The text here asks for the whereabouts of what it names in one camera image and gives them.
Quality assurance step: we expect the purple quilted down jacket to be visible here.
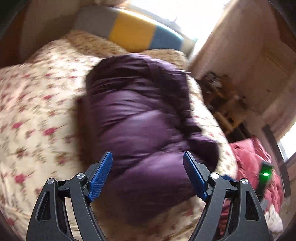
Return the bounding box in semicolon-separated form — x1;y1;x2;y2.
83;54;219;223

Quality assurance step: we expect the pink ruffled blanket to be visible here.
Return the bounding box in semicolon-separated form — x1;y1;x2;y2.
216;136;284;237

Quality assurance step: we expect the wooden bedside shelf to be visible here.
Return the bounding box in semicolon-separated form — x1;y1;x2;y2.
196;72;248;135

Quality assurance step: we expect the floral quilt bedspread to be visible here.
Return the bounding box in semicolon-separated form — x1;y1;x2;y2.
1;39;228;240

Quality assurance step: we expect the window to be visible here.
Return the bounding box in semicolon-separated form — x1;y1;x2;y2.
127;0;230;43

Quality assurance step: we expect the small-floral pillow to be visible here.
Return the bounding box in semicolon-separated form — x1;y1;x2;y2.
61;30;188;70

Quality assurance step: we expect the grey yellow blue headboard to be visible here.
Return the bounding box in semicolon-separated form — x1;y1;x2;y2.
73;5;184;53

